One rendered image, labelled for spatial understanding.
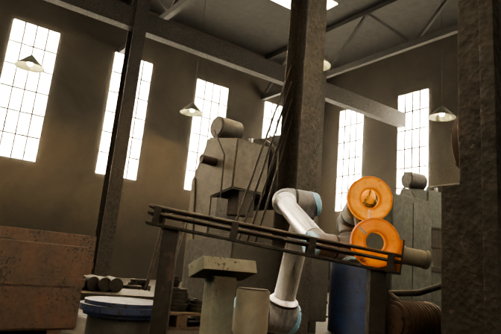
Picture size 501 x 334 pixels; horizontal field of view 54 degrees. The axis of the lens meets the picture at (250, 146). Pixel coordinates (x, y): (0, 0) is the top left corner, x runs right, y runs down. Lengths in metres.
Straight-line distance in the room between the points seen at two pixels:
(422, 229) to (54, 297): 3.99
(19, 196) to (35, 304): 9.82
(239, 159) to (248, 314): 5.50
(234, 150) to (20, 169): 7.12
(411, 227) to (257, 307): 4.13
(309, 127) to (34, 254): 2.90
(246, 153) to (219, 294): 5.46
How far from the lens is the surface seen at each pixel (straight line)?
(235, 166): 7.14
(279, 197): 2.37
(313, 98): 5.17
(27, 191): 13.14
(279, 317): 2.61
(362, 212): 1.74
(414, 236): 5.80
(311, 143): 5.04
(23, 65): 11.97
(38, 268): 3.34
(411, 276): 5.75
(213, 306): 1.90
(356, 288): 5.43
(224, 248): 4.81
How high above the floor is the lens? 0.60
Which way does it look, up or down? 14 degrees up
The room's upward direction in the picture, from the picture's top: 5 degrees clockwise
